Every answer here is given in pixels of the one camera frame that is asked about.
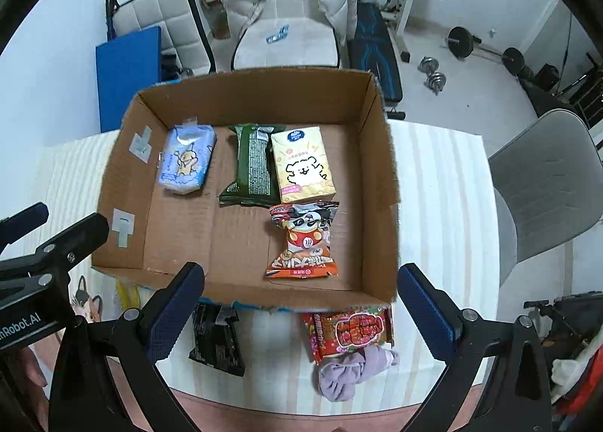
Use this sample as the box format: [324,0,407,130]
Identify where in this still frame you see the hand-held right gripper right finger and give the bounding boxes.
[397,262,554,432]

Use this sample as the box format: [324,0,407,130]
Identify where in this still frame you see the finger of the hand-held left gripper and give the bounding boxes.
[0,213,110,283]
[0,202,50,254]

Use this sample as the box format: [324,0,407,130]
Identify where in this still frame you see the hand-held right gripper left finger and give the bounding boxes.
[48,261,208,432]

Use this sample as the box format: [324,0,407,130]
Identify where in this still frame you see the black snack packet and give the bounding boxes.
[188,302,246,377]

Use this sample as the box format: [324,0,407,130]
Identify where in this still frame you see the red snack packet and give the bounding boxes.
[301,305,395,364]

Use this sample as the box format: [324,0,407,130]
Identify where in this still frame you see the brown cardboard box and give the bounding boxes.
[91,67,402,313]

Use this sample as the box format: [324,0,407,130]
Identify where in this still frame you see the purple cloth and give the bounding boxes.
[318,346,400,403]

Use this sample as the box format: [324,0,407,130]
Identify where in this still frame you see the person's left hand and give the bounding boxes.
[18,346,50,418]

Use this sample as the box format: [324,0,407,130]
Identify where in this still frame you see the cat printed cloth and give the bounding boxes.
[70,274,118,325]

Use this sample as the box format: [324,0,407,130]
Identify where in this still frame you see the blue tissue pack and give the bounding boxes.
[158,125,217,196]

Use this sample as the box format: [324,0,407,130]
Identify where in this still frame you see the orange panda print snack packet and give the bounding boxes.
[264,201,341,281]

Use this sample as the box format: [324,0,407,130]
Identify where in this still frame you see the white and red clothes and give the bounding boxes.
[550,342,603,420]

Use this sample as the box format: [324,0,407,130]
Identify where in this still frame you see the blue board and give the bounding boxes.
[95,26,162,133]

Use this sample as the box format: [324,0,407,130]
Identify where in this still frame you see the green snack packet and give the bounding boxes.
[218,123,287,207]

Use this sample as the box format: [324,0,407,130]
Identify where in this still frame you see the grey chair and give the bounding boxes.
[487,109,603,288]

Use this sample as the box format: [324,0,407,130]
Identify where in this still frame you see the cream dog print tissue pack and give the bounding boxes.
[271,127,340,205]

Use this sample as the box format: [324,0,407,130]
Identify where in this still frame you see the white quilted chair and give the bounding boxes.
[106,0,217,77]

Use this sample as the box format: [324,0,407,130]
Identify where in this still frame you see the black metal rack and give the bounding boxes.
[520,52,603,127]

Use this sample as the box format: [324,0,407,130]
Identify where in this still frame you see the black blue weight bench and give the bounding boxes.
[347,0,407,121]

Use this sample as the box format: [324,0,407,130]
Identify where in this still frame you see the short barbell with black plates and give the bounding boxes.
[445,27,525,74]

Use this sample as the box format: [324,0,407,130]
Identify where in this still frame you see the white office chair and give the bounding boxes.
[230,0,342,71]

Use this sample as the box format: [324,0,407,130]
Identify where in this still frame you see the black folding frame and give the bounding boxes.
[523,291,603,349]

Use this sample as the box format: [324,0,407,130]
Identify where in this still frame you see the brown wooden frame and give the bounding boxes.
[197,0,233,40]

